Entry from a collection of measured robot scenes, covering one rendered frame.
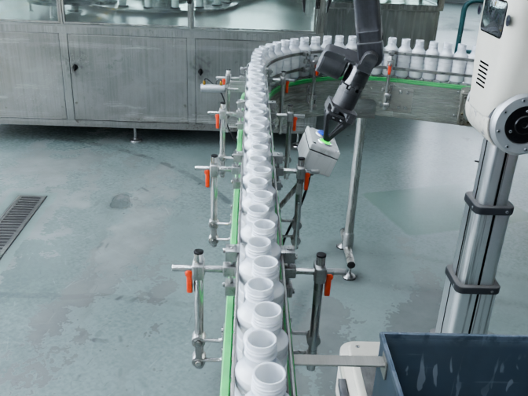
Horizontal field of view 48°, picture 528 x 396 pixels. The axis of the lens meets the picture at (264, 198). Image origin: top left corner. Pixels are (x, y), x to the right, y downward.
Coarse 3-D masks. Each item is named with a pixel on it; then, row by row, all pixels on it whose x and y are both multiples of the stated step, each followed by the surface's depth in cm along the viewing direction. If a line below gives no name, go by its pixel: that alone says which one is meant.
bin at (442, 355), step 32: (384, 352) 104; (416, 352) 109; (448, 352) 109; (480, 352) 110; (512, 352) 110; (384, 384) 104; (416, 384) 112; (448, 384) 113; (480, 384) 113; (512, 384) 113
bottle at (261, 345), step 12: (252, 336) 72; (264, 336) 72; (252, 348) 70; (264, 348) 69; (276, 348) 71; (240, 360) 73; (252, 360) 70; (264, 360) 70; (276, 360) 72; (240, 372) 71; (252, 372) 70; (240, 384) 71
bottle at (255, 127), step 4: (252, 124) 145; (256, 124) 146; (260, 124) 145; (252, 128) 143; (256, 128) 143; (260, 128) 143; (264, 128) 144; (252, 132) 143; (264, 132) 144; (248, 140) 145; (244, 144) 145; (248, 144) 144; (268, 144) 146; (244, 148) 145; (248, 148) 144; (268, 148) 146; (244, 152) 146; (244, 156) 146; (244, 160) 147; (244, 164) 147; (244, 168) 147; (244, 172) 148
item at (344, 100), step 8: (344, 88) 144; (352, 88) 143; (328, 96) 151; (336, 96) 145; (344, 96) 144; (352, 96) 144; (336, 104) 145; (344, 104) 144; (352, 104) 145; (336, 112) 143; (344, 112) 143; (352, 112) 144
